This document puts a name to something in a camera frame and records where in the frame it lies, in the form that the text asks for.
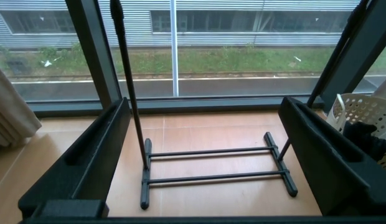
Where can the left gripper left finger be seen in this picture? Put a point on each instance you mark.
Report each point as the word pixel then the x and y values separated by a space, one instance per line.
pixel 87 182

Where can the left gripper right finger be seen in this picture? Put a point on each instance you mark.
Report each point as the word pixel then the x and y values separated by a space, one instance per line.
pixel 320 182

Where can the black clothes rack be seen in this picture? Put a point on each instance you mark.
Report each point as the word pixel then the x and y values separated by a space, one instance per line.
pixel 145 186

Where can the heap of clothes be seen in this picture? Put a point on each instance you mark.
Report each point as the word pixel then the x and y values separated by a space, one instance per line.
pixel 364 137

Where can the white laundry basket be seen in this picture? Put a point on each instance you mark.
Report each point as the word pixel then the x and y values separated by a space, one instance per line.
pixel 361 109

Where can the beige curtain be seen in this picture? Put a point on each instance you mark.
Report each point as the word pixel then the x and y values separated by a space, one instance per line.
pixel 12 118

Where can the window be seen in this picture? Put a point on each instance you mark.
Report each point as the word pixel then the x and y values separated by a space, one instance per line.
pixel 93 62

